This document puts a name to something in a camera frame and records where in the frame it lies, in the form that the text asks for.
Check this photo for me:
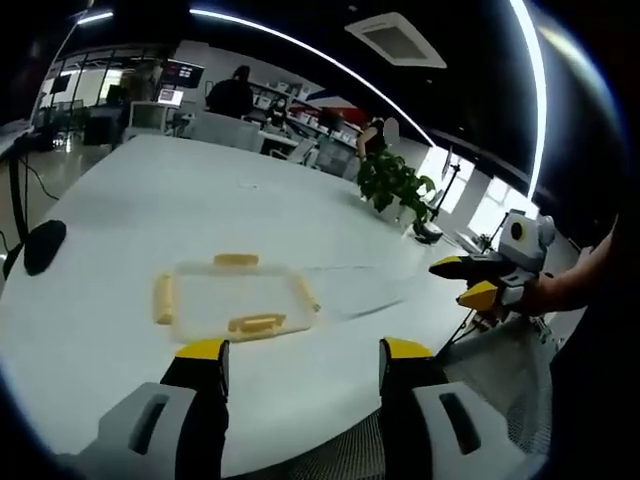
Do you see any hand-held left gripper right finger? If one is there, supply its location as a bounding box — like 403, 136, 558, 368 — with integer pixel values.
377, 337, 512, 480

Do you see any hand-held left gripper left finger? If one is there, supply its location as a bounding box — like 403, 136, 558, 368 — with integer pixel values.
96, 337, 232, 480

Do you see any clear box with yellow buckles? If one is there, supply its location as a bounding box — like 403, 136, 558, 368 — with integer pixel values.
151, 252, 324, 347

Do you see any person's right hand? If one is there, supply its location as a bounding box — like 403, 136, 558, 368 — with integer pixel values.
519, 269, 555, 318

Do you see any grey mesh chair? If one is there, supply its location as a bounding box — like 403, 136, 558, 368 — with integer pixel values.
439, 313, 557, 457

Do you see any black tripod stand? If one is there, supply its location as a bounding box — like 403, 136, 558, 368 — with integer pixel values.
428, 158, 464, 222

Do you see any dark mesh chair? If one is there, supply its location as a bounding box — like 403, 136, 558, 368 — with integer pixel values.
264, 408, 389, 480

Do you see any green potted plant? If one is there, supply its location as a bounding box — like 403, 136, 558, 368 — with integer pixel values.
356, 149, 439, 232

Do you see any curved ceiling light strip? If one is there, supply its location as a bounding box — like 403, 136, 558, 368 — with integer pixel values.
508, 0, 550, 202

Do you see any person's dark clothing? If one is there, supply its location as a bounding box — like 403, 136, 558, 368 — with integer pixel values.
548, 214, 640, 480

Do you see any black oval pad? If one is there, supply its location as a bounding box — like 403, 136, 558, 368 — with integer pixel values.
23, 219, 68, 278

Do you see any ceiling air vent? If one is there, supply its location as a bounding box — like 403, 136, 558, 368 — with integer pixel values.
344, 10, 448, 70

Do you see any long ceiling light strip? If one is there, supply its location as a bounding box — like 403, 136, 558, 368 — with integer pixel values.
189, 6, 436, 147

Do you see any black floor stand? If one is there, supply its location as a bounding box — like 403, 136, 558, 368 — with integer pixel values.
2, 147, 31, 281

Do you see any wall screen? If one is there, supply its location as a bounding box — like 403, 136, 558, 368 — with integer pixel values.
166, 59, 206, 84

